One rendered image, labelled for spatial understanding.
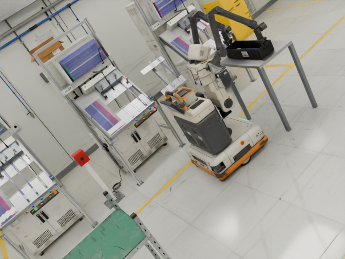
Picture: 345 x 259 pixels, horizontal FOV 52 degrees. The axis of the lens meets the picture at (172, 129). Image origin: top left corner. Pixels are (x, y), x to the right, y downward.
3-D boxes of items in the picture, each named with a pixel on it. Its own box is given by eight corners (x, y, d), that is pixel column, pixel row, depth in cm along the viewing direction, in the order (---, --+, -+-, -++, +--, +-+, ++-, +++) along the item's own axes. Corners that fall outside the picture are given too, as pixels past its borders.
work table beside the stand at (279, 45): (288, 131, 365) (259, 66, 333) (247, 119, 427) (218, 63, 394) (318, 106, 376) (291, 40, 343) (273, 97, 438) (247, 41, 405)
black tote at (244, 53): (228, 58, 391) (224, 49, 386) (240, 49, 395) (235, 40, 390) (262, 59, 341) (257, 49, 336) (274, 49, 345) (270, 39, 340)
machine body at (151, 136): (170, 142, 482) (147, 106, 457) (132, 177, 459) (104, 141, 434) (148, 135, 537) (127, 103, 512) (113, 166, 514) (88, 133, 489)
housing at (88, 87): (117, 74, 455) (116, 67, 442) (87, 97, 438) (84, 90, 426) (113, 71, 457) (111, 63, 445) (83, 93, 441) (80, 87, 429)
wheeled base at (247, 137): (223, 183, 347) (211, 164, 336) (192, 164, 403) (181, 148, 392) (271, 141, 362) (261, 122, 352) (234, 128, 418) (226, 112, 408)
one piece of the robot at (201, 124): (220, 166, 347) (179, 98, 312) (193, 152, 395) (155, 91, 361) (244, 145, 354) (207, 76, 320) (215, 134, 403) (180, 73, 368)
